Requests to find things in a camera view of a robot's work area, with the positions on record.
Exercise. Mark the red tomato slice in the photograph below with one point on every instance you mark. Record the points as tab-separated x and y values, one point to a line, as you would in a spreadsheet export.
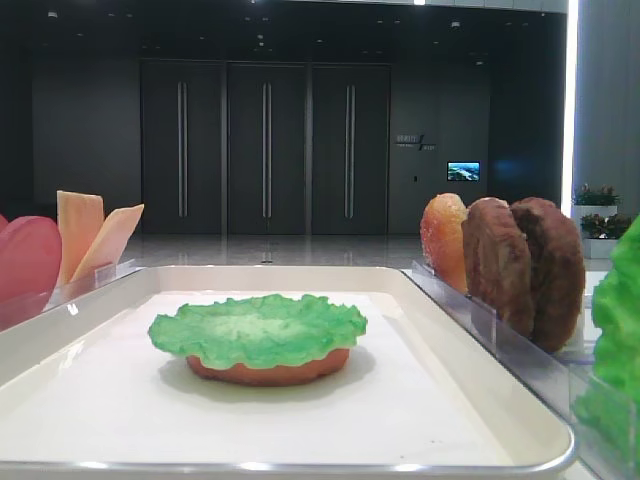
31	253

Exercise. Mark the green lettuce leaf on bun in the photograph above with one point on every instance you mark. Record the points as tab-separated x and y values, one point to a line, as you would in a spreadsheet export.
259	332

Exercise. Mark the orange glazed bread slice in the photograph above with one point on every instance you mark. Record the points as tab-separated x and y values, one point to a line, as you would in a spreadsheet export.
442	239

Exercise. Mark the brown meat patty front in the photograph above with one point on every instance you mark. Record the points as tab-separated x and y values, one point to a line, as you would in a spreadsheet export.
498	263

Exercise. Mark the brown meat patty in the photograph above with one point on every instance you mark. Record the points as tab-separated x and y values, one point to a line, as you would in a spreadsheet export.
557	270
498	263

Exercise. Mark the leaning orange cheese slice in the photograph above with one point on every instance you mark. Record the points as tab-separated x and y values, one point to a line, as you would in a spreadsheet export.
111	240

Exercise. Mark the brown meat patty rear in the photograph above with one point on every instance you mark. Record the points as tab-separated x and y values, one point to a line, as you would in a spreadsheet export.
557	270

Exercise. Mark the tall orange cheese slice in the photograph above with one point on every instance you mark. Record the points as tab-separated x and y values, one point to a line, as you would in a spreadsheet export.
79	218

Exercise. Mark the pink tomato slice far left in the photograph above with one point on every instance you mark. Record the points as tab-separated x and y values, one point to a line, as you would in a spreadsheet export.
3	222

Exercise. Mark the green lettuce leaf right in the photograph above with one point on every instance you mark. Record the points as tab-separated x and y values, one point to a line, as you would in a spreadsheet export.
612	350

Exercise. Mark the brown bottom bun slice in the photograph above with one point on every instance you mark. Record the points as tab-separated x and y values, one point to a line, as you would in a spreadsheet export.
278	376

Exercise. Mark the clear acrylic right holder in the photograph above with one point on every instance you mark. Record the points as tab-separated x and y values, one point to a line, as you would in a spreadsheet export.
557	379

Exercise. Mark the clear acrylic holder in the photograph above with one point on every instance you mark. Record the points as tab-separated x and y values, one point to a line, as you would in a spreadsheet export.
25	307
557	379

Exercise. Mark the white rectangular tray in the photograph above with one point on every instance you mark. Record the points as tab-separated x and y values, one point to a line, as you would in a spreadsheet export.
85	395

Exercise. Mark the potted plants in planter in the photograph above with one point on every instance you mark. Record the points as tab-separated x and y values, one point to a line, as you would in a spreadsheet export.
601	225

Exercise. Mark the clear acrylic left holder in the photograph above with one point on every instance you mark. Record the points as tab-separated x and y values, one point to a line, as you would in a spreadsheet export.
25	307

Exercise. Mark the small wall display screen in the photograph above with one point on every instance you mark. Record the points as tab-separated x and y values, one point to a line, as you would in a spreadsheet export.
463	171

